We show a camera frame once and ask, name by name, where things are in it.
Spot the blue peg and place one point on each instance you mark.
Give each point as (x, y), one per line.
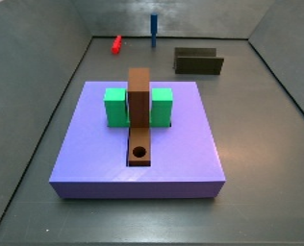
(154, 16)

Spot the right green block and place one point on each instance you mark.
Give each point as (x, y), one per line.
(161, 107)

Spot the purple base board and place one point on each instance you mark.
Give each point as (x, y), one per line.
(90, 168)

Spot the left green block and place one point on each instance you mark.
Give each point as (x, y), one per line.
(116, 107)

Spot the green block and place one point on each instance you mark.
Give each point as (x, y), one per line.
(116, 107)
(161, 107)

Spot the red peg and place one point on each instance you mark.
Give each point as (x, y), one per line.
(117, 45)

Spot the black U-shaped holder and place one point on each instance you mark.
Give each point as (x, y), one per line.
(197, 61)

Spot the brown L-shaped block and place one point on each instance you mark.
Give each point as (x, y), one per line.
(138, 103)

